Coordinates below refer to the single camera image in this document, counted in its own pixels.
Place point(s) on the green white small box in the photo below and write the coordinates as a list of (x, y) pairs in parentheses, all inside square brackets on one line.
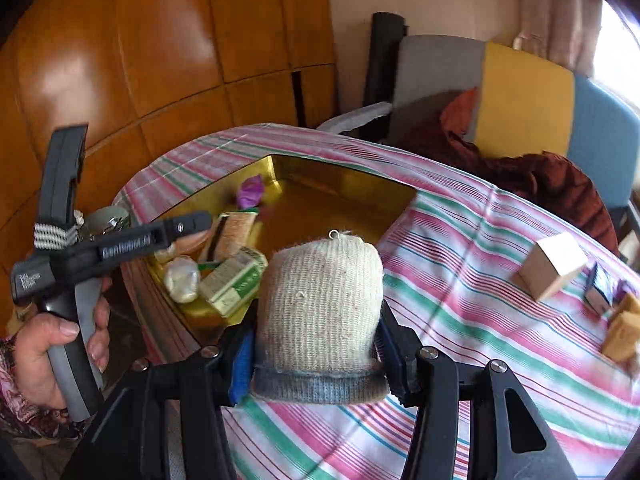
[(232, 280)]

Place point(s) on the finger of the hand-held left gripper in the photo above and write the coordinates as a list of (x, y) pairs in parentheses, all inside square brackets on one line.
[(187, 224)]

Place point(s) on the wooden wardrobe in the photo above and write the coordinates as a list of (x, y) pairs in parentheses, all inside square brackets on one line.
[(150, 35)]

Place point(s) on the white carton box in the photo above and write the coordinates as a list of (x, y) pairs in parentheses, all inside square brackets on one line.
[(550, 265)]

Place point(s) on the window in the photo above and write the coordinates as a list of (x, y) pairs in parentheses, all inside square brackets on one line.
[(620, 60)]

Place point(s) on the pink round bottle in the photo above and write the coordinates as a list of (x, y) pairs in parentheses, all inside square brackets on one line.
[(187, 245)]

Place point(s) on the gold tin box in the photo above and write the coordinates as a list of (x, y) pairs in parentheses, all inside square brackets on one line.
[(325, 210)]

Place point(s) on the blue tissue packet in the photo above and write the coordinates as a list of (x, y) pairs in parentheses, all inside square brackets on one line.
[(600, 287)]

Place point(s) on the sesame snack packet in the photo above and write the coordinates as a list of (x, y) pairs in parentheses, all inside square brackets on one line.
[(235, 232)]

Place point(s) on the beige curtain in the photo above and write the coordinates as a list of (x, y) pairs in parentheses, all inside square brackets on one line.
[(555, 10)]

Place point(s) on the black rolled mat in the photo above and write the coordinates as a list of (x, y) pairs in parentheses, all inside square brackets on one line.
[(382, 60)]

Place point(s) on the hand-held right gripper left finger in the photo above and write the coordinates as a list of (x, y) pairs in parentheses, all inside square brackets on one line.
[(242, 365)]

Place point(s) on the purple snack packet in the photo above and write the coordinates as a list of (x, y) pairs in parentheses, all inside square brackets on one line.
[(624, 290), (250, 191)]

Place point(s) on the yellow sponge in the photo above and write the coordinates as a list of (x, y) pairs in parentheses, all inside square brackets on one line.
[(629, 306), (622, 337)]

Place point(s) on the grey yellow blue armchair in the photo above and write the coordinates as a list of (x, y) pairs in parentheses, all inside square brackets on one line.
[(525, 100)]

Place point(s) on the grey cup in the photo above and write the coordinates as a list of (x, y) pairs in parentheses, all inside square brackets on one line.
[(102, 220)]

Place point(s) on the beige knitted sock roll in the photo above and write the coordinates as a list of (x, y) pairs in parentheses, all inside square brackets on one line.
[(320, 310)]

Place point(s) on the maroon jacket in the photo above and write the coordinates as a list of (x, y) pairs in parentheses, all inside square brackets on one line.
[(550, 180)]

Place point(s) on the person's left hand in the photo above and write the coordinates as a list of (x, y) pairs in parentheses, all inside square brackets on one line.
[(37, 360)]

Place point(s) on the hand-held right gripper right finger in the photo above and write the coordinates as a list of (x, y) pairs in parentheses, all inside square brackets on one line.
[(392, 360)]

